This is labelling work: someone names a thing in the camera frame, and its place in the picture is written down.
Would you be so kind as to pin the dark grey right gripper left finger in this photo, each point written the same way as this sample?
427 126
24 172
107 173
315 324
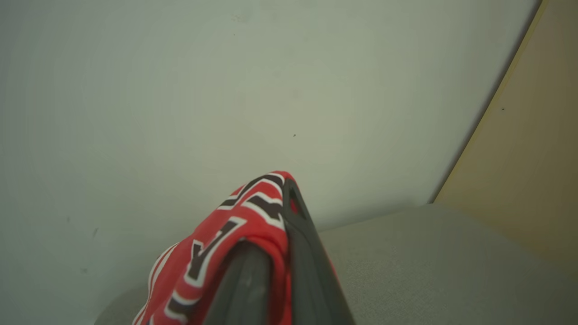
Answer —
246 289

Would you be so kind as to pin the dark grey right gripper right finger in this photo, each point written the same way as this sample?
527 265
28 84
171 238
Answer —
311 271

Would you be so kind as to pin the red jersey with black lettering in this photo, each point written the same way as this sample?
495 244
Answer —
212 243

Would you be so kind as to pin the grey fabric sofa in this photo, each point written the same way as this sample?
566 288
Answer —
429 271

